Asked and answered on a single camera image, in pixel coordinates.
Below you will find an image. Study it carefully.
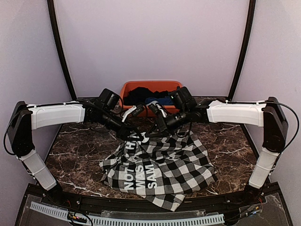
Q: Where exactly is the black garment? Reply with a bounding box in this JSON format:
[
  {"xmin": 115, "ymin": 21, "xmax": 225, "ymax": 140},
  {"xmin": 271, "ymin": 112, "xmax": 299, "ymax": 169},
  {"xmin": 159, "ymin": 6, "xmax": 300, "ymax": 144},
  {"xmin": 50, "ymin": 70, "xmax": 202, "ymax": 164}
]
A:
[{"xmin": 124, "ymin": 86, "xmax": 169, "ymax": 106}]

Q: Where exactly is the blue garment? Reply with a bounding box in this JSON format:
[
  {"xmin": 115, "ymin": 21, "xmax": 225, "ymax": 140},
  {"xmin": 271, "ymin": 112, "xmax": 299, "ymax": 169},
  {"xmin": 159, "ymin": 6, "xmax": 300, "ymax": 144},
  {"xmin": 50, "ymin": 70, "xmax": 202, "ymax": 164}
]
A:
[{"xmin": 145, "ymin": 91, "xmax": 173, "ymax": 105}]

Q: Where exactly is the black white plaid shirt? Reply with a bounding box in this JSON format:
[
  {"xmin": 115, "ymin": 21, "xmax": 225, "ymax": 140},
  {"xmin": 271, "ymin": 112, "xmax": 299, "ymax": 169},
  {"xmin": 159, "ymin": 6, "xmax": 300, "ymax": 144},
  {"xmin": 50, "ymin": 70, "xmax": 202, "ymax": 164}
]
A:
[{"xmin": 99, "ymin": 131, "xmax": 217, "ymax": 211}]

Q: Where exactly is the black frame post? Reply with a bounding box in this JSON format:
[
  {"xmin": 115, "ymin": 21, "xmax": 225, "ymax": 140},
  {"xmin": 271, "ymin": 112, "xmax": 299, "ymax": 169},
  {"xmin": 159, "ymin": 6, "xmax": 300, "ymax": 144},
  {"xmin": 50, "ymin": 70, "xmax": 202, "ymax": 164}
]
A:
[
  {"xmin": 227, "ymin": 0, "xmax": 256, "ymax": 101},
  {"xmin": 47, "ymin": 0, "xmax": 77, "ymax": 100}
]

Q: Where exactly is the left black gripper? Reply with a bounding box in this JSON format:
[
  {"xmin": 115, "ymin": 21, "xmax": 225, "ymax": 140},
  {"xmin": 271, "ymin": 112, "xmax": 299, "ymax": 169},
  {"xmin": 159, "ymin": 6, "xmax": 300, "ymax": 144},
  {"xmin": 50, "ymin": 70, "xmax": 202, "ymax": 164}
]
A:
[{"xmin": 100, "ymin": 108, "xmax": 144, "ymax": 141}]

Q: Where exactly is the white slotted cable duct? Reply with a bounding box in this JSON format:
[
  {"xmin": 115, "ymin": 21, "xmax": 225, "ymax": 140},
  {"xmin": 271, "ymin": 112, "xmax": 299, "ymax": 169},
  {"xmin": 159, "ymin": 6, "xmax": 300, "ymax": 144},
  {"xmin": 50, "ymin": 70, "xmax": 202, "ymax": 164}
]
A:
[{"xmin": 30, "ymin": 201, "xmax": 225, "ymax": 226}]

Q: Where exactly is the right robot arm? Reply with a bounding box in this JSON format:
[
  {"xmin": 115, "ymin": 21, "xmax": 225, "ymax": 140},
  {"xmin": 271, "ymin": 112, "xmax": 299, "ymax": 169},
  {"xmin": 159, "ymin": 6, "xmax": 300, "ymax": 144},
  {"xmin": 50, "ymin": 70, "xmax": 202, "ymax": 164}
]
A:
[{"xmin": 155, "ymin": 87, "xmax": 290, "ymax": 204}]

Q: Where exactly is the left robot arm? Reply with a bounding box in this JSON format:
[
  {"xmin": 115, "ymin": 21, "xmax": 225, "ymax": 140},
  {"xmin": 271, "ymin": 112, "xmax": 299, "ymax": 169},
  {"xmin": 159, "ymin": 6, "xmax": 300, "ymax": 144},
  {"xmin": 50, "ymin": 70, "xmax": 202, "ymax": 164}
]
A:
[{"xmin": 3, "ymin": 89, "xmax": 143, "ymax": 205}]

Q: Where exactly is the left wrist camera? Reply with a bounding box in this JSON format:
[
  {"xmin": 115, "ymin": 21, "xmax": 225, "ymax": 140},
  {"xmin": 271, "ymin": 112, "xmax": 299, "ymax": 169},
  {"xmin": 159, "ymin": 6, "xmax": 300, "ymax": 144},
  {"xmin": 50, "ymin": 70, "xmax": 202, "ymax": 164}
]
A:
[{"xmin": 122, "ymin": 104, "xmax": 146, "ymax": 122}]

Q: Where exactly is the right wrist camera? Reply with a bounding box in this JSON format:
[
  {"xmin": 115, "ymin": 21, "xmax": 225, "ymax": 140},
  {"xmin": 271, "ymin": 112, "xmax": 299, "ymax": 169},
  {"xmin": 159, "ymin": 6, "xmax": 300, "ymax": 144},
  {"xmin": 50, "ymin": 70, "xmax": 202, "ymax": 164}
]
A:
[{"xmin": 147, "ymin": 101, "xmax": 167, "ymax": 118}]

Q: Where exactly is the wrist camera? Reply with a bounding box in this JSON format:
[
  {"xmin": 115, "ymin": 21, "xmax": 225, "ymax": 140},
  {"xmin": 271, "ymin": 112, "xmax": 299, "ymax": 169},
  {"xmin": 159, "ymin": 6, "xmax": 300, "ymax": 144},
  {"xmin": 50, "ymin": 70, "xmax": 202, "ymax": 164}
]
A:
[
  {"xmin": 147, "ymin": 101, "xmax": 167, "ymax": 118},
  {"xmin": 122, "ymin": 104, "xmax": 146, "ymax": 122}
]

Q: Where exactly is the left black frame post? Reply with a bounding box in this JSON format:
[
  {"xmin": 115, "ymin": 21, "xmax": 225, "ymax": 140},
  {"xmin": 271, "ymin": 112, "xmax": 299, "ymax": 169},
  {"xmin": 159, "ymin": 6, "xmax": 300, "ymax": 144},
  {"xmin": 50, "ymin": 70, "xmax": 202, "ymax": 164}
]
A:
[{"xmin": 47, "ymin": 0, "xmax": 77, "ymax": 100}]

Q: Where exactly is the right black frame post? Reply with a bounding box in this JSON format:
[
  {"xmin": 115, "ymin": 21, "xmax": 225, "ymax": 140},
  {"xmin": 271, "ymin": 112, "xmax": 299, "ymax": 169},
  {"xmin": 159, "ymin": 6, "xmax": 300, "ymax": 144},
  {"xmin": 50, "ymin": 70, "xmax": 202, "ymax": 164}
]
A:
[{"xmin": 227, "ymin": 0, "xmax": 256, "ymax": 101}]

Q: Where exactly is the black front rail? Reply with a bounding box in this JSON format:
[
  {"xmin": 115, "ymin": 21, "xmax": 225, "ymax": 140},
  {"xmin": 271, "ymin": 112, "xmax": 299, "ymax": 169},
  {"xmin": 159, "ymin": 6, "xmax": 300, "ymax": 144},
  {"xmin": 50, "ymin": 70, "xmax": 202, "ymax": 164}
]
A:
[{"xmin": 40, "ymin": 188, "xmax": 266, "ymax": 216}]

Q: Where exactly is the orange plastic basin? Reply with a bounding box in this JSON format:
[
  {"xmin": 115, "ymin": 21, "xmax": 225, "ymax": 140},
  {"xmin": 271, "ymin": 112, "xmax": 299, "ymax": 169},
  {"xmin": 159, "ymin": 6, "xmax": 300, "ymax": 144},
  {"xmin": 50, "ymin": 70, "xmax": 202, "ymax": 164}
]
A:
[{"xmin": 119, "ymin": 81, "xmax": 182, "ymax": 113}]

